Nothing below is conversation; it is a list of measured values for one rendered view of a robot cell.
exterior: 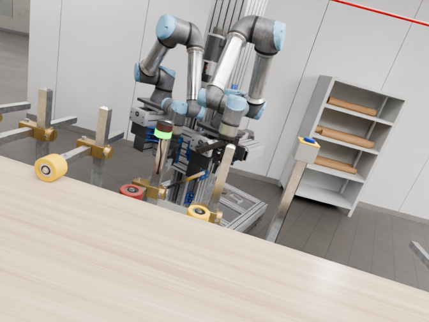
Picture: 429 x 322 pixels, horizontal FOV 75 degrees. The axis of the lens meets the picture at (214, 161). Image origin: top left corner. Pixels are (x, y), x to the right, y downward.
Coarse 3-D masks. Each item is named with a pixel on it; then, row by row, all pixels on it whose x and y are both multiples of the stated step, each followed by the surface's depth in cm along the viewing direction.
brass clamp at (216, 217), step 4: (192, 204) 113; (200, 204) 114; (204, 204) 115; (212, 212) 111; (216, 212) 112; (220, 212) 113; (212, 216) 111; (216, 216) 112; (220, 216) 112; (208, 220) 112; (212, 220) 112; (216, 220) 111
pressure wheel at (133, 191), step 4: (120, 188) 97; (124, 188) 98; (128, 188) 99; (132, 188) 98; (136, 188) 100; (140, 188) 100; (120, 192) 96; (124, 192) 95; (128, 192) 96; (132, 192) 97; (136, 192) 97; (140, 192) 98; (128, 196) 95; (132, 196) 95; (136, 196) 96; (140, 196) 98; (140, 200) 99
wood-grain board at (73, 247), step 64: (0, 192) 79; (64, 192) 87; (0, 256) 60; (64, 256) 64; (128, 256) 69; (192, 256) 75; (256, 256) 83; (0, 320) 48; (64, 320) 51; (128, 320) 54; (192, 320) 58; (256, 320) 62; (320, 320) 67; (384, 320) 72
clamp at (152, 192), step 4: (136, 180) 113; (140, 180) 114; (144, 180) 115; (148, 180) 116; (132, 184) 112; (136, 184) 112; (140, 184) 112; (144, 184) 112; (148, 184) 113; (148, 188) 112; (152, 188) 112; (156, 188) 111; (160, 188) 113; (164, 188) 113; (148, 192) 112; (152, 192) 112; (156, 192) 112; (160, 192) 112; (164, 192) 113; (148, 196) 113; (152, 196) 113; (156, 196) 112; (160, 196) 112; (164, 196) 115
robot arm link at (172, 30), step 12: (168, 24) 133; (180, 24) 136; (156, 36) 143; (168, 36) 136; (180, 36) 138; (156, 48) 149; (168, 48) 145; (144, 60) 166; (156, 60) 156; (144, 72) 165; (156, 72) 169
